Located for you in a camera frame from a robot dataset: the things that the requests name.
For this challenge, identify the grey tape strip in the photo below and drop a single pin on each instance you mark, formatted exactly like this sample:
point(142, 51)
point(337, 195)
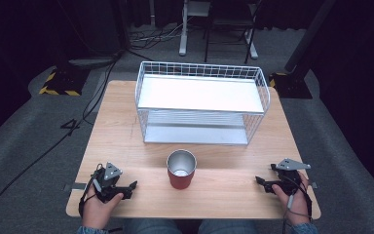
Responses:
point(78, 186)
point(313, 185)

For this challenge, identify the person's left hand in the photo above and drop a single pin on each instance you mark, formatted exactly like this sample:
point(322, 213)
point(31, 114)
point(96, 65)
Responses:
point(97, 211)

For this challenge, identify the black stand base striped edge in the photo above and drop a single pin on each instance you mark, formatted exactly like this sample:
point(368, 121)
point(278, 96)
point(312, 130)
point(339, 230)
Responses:
point(290, 85)
point(65, 81)

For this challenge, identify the slanted black stand pole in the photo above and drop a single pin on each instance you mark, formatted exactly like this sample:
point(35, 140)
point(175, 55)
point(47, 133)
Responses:
point(308, 35)

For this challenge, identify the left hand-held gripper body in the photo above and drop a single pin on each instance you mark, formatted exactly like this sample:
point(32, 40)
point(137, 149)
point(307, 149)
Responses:
point(109, 182)

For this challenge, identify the red cup with metal inside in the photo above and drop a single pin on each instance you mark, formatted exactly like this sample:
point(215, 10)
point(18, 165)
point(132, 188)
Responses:
point(181, 177)

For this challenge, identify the black folding chair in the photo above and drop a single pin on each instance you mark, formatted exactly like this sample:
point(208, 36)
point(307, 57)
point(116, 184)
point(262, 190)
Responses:
point(230, 22)

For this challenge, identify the white metal stand leg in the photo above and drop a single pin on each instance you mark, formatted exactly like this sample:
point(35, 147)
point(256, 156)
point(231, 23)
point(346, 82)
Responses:
point(183, 32)
point(252, 45)

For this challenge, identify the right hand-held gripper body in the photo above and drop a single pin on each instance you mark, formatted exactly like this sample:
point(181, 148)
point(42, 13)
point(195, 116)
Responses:
point(287, 177)

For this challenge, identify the person's right hand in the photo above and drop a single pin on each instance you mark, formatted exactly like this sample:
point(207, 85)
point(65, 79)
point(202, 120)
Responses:
point(298, 204)

